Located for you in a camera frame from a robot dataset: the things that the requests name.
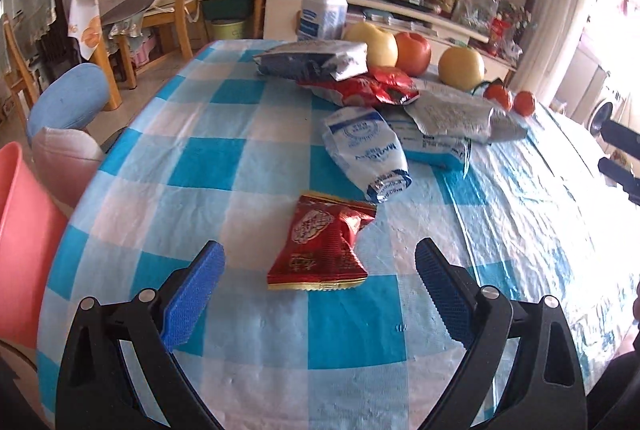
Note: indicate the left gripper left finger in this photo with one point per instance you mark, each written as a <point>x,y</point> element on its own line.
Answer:
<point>95,389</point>

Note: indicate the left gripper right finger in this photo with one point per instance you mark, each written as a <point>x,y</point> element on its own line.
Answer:
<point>544,389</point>

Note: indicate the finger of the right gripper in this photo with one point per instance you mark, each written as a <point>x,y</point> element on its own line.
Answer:
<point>615,172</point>
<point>621,137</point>

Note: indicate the grey milk carton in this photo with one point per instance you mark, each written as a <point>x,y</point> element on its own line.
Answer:
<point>314,60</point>
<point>441,110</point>

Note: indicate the red milk tea wrapper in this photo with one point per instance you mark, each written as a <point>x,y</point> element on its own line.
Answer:
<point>377,87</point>

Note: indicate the white blue plastic bag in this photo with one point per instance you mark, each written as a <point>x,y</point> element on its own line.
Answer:
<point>368,151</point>

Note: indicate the red snack wrapper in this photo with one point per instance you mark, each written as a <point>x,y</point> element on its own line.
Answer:
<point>319,252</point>

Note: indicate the pink plastic trash bucket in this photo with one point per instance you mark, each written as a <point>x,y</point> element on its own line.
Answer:
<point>31,229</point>

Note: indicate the green small trash can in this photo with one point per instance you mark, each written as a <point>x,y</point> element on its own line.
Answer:
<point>226,29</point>

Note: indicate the white washing machine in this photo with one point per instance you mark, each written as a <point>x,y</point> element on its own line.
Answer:
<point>604,110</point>

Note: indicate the orange tangerine right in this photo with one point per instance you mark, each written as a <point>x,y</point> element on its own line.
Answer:
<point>524,103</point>

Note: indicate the orange tangerine with leaf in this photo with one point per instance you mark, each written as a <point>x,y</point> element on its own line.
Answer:
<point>495,91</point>

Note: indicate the yellow pear right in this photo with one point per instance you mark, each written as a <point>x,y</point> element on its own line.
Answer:
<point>461,67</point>

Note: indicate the yellow pear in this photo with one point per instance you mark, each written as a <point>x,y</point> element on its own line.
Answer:
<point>461,67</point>
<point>382,49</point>

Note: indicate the white TV cabinet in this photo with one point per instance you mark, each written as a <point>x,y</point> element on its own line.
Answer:
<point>279,20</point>

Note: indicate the red apple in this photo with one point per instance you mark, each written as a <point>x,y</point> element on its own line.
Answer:
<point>414,53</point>

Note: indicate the white seat cushion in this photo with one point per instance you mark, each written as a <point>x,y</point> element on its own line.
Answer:
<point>66,161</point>

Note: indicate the yellow pear left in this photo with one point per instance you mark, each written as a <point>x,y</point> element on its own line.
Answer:
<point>382,49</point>

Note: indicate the blue checkered tablecloth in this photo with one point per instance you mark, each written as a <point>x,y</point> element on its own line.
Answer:
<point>223,153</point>

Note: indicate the blue chair backrest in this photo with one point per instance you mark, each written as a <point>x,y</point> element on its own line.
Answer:
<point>71,102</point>

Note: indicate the white yogurt bottle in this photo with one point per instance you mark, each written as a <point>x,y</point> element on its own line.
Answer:
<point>322,19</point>

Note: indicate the wooden dining chair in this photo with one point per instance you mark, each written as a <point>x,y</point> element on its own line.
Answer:
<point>150,10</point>

